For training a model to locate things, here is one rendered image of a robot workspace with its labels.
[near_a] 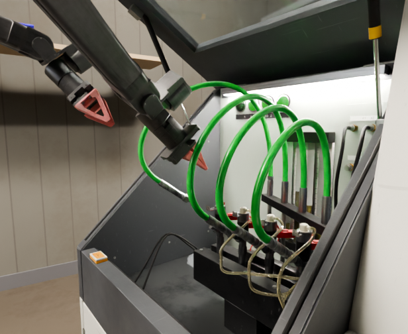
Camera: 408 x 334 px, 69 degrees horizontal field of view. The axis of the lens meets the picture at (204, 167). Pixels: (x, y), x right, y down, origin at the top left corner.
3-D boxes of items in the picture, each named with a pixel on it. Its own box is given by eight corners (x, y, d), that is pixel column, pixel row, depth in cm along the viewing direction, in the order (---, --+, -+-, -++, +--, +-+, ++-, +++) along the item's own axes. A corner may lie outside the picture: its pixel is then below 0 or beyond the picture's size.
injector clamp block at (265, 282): (193, 303, 80) (193, 249, 78) (220, 290, 86) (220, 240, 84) (306, 388, 54) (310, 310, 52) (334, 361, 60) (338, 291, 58)
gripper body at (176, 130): (203, 130, 66) (180, 105, 63) (173, 164, 64) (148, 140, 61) (192, 130, 72) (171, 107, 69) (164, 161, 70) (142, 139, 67)
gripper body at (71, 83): (102, 99, 81) (83, 79, 81) (91, 85, 71) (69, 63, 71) (85, 114, 80) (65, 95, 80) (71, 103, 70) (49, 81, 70)
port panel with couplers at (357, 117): (334, 223, 78) (340, 103, 74) (340, 221, 80) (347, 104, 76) (388, 236, 68) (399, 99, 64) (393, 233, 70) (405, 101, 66)
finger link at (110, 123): (124, 118, 80) (99, 95, 80) (118, 111, 73) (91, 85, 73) (105, 136, 80) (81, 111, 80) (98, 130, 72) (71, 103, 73)
